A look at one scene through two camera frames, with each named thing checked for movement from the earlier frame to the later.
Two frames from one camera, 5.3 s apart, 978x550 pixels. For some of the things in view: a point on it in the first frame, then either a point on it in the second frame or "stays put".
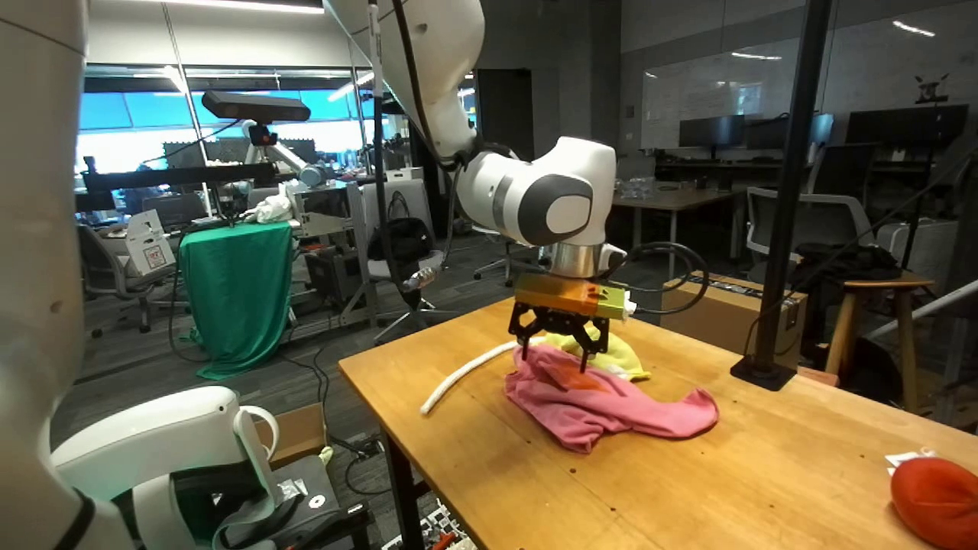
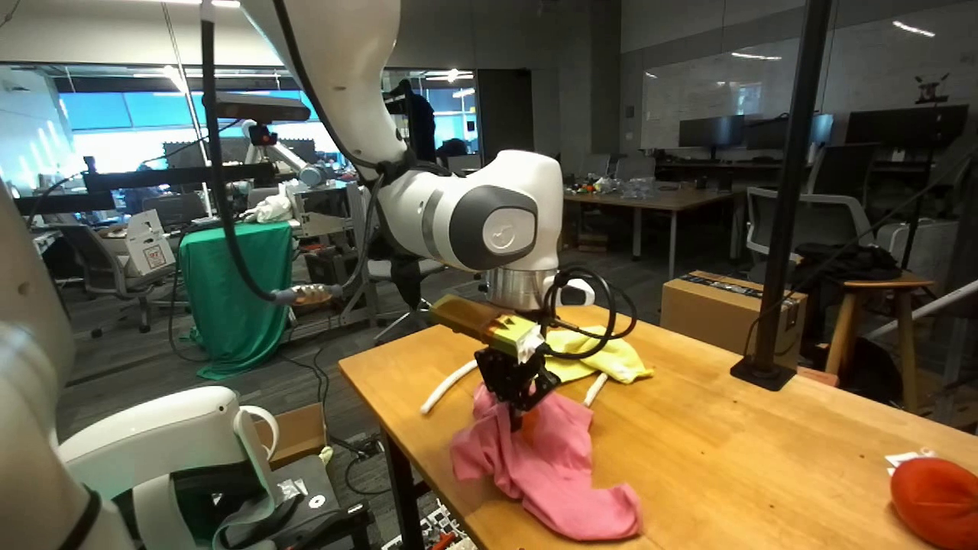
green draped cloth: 235,295 stays put
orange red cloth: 936,499 stays put
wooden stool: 907,323 stays put
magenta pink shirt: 577,405 to 542,462
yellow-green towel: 610,361 stays put
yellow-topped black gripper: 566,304 to 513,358
